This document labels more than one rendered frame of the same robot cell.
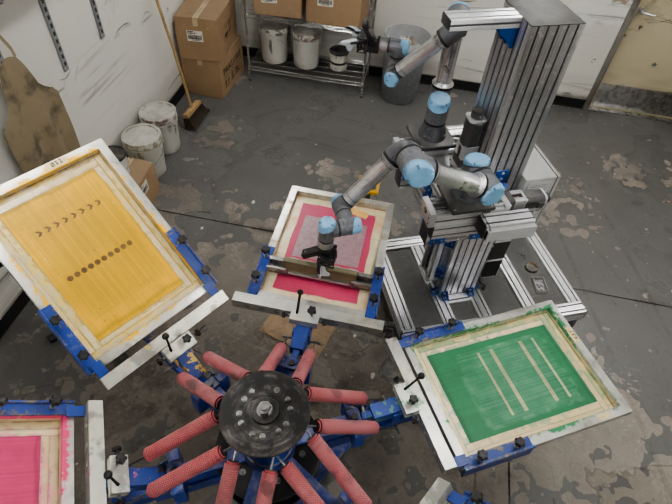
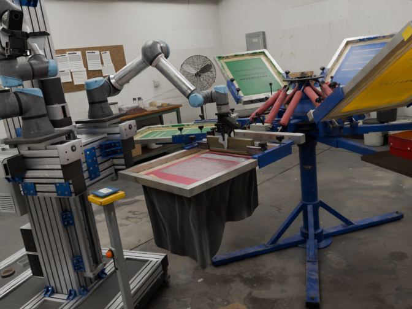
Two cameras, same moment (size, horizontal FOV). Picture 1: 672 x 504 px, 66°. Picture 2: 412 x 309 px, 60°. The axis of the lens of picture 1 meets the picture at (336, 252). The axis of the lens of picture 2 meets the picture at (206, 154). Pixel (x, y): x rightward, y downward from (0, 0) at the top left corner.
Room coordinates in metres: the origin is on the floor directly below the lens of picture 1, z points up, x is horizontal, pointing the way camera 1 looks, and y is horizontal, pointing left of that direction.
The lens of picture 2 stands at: (3.25, 1.27, 1.50)
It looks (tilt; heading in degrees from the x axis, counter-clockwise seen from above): 14 degrees down; 219
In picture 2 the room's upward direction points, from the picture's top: 7 degrees counter-clockwise
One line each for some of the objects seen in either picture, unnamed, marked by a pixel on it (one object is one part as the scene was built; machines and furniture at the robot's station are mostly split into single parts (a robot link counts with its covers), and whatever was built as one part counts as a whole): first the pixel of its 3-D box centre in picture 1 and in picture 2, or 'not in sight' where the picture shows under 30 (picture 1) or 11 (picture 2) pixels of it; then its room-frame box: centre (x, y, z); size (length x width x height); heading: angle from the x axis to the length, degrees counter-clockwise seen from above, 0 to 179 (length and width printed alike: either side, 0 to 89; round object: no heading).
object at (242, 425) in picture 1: (272, 476); (308, 160); (0.71, 0.19, 0.67); 0.39 x 0.39 x 1.35
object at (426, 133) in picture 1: (433, 127); (36, 124); (2.39, -0.47, 1.31); 0.15 x 0.15 x 0.10
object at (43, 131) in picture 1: (30, 111); not in sight; (2.57, 1.90, 1.06); 0.53 x 0.07 x 1.05; 172
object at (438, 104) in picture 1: (437, 107); (29, 101); (2.40, -0.47, 1.42); 0.13 x 0.12 x 0.14; 171
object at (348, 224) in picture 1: (347, 223); (203, 97); (1.60, -0.04, 1.31); 0.11 x 0.11 x 0.08; 19
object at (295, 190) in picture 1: (328, 247); (206, 160); (1.75, 0.04, 0.97); 0.79 x 0.58 x 0.04; 172
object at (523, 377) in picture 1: (486, 376); (190, 121); (1.05, -0.65, 1.05); 1.08 x 0.61 x 0.23; 112
